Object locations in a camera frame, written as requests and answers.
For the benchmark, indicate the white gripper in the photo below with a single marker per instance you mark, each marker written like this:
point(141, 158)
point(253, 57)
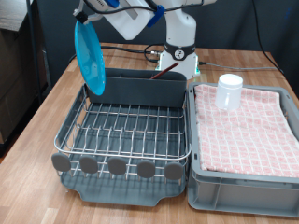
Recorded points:
point(130, 21)

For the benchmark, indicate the blue plastic plate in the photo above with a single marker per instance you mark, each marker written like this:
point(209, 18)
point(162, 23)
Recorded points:
point(90, 59)

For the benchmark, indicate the brown wooden spoon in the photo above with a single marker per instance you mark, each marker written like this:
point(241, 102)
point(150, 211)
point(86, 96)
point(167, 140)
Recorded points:
point(163, 71)

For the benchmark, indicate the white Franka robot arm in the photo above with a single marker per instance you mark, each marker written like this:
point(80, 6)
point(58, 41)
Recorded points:
point(180, 34)

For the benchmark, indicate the pink checkered dish cloth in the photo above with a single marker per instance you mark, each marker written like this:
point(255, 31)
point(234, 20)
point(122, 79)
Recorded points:
point(249, 133)

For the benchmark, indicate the brown cardboard boxes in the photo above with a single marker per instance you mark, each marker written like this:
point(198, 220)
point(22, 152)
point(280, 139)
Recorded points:
point(15, 77)

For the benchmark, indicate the dark grey utensil holder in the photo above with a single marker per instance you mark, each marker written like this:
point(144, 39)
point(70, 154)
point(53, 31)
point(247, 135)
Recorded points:
point(140, 90)

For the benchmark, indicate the translucent white plastic cup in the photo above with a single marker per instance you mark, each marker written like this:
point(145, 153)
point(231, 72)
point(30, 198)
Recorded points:
point(229, 91)

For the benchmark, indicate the grey plastic drain tray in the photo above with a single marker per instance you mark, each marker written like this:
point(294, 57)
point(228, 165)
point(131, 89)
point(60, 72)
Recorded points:
point(124, 191)

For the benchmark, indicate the grey plastic crate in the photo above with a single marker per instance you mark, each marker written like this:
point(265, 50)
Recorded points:
point(243, 196)

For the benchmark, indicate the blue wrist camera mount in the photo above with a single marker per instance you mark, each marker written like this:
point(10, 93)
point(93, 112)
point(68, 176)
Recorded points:
point(112, 3)

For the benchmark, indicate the black metal post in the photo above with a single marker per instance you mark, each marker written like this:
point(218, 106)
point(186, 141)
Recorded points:
point(32, 46)

